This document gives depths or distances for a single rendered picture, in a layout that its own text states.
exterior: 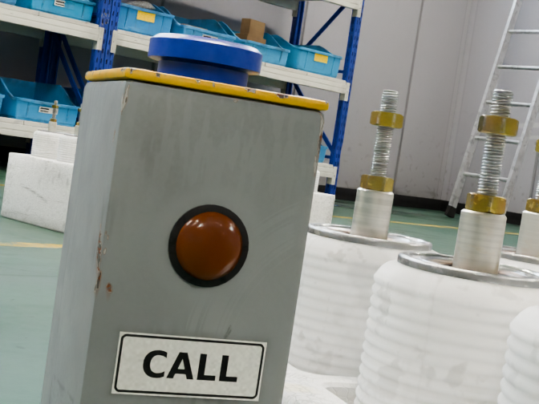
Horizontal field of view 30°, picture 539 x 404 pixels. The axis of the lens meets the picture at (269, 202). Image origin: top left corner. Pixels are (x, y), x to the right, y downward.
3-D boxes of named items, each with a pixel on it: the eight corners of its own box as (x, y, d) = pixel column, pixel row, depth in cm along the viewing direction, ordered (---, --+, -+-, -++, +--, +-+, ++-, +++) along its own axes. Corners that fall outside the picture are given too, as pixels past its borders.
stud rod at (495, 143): (491, 247, 48) (516, 91, 48) (471, 244, 48) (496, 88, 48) (486, 244, 49) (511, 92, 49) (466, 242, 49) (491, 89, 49)
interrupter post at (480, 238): (504, 285, 48) (515, 217, 48) (455, 278, 48) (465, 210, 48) (491, 279, 50) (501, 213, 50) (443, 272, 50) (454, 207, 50)
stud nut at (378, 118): (388, 126, 58) (391, 111, 58) (364, 123, 59) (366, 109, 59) (406, 130, 60) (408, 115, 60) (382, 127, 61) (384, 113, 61)
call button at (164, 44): (271, 108, 34) (280, 49, 34) (158, 90, 33) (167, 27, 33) (234, 107, 38) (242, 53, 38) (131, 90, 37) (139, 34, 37)
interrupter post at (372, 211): (373, 248, 58) (382, 191, 58) (339, 240, 60) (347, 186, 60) (395, 248, 60) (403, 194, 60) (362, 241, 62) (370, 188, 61)
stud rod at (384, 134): (374, 217, 59) (394, 90, 59) (360, 215, 60) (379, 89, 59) (382, 218, 60) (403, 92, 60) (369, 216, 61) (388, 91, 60)
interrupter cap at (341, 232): (387, 255, 55) (388, 243, 55) (279, 232, 59) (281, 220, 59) (453, 256, 61) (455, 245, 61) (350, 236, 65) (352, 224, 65)
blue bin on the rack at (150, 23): (66, 28, 559) (70, -10, 558) (123, 40, 585) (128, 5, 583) (113, 29, 522) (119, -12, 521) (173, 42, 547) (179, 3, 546)
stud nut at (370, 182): (378, 191, 59) (381, 176, 58) (354, 187, 60) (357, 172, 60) (396, 192, 60) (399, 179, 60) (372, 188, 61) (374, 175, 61)
